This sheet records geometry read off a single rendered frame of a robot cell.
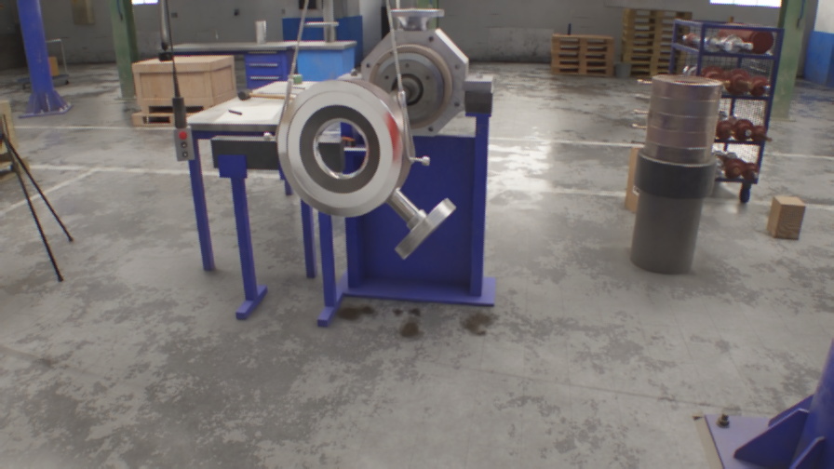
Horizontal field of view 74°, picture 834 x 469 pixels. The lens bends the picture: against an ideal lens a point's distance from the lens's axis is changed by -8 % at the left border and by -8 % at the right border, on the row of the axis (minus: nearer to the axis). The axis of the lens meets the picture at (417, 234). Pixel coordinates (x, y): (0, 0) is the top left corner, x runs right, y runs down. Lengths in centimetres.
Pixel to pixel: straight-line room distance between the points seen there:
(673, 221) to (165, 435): 272
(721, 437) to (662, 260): 145
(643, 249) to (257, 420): 232
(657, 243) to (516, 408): 155
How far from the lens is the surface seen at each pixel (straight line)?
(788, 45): 922
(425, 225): 153
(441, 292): 315
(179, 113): 237
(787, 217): 453
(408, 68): 266
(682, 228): 357
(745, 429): 250
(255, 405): 247
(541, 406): 243
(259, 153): 281
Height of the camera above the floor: 148
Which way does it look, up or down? 22 degrees down
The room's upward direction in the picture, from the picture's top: straight up
